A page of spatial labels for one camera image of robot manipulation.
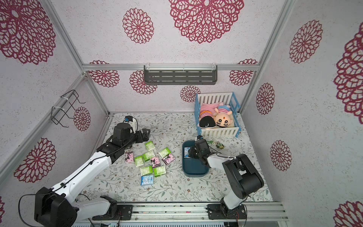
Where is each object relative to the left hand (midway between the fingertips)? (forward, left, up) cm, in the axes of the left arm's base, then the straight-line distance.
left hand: (143, 131), depth 81 cm
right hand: (-2, -29, -20) cm, 35 cm away
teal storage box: (-13, -29, -20) cm, 38 cm away
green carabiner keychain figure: (+3, -48, -21) cm, 53 cm away
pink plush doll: (+24, -41, -10) cm, 49 cm away
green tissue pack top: (+2, 0, -19) cm, 19 cm away
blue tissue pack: (-3, -25, -19) cm, 32 cm away
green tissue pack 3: (-16, 0, -18) cm, 24 cm away
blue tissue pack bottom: (-21, -1, -19) cm, 28 cm away
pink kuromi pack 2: (-8, -13, -19) cm, 25 cm away
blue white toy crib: (+37, -59, -7) cm, 70 cm away
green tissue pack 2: (-10, +5, -18) cm, 21 cm away
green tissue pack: (-4, -10, -19) cm, 22 cm away
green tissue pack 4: (-16, -8, -20) cm, 26 cm away
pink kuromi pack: (-10, -5, -19) cm, 22 cm away
